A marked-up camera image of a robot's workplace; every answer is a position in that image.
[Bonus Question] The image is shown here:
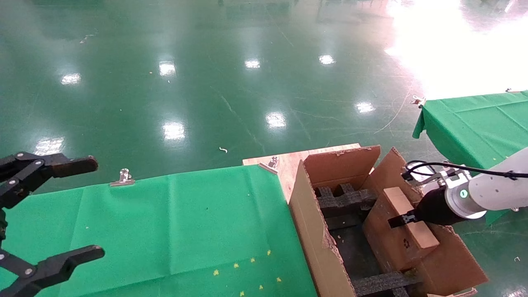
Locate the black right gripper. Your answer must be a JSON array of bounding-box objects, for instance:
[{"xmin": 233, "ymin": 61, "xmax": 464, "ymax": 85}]
[{"xmin": 388, "ymin": 188, "xmax": 458, "ymax": 229}]

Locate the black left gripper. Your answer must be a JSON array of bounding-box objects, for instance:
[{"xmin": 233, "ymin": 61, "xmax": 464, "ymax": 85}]
[{"xmin": 0, "ymin": 153, "xmax": 105, "ymax": 297}]

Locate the small brown cardboard box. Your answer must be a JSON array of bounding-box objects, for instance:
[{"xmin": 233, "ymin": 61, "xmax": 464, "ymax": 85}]
[{"xmin": 363, "ymin": 187, "xmax": 440, "ymax": 271}]

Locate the large open cardboard carton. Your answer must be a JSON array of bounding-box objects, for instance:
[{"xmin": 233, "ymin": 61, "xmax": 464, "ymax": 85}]
[{"xmin": 288, "ymin": 144, "xmax": 488, "ymax": 297}]

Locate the large green tablecloth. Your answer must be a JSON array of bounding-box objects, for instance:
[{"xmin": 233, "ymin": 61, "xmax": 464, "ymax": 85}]
[{"xmin": 0, "ymin": 165, "xmax": 318, "ymax": 297}]

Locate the green tablecloth with hanging corner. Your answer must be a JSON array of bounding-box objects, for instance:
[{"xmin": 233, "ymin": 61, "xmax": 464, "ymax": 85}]
[{"xmin": 412, "ymin": 91, "xmax": 528, "ymax": 226}]

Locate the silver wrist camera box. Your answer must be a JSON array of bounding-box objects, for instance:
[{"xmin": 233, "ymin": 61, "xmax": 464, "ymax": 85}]
[{"xmin": 410, "ymin": 170, "xmax": 436, "ymax": 193}]

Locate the silver camera mount bracket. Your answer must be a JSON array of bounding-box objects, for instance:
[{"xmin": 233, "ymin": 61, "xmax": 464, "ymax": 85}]
[{"xmin": 429, "ymin": 168, "xmax": 471, "ymax": 192}]

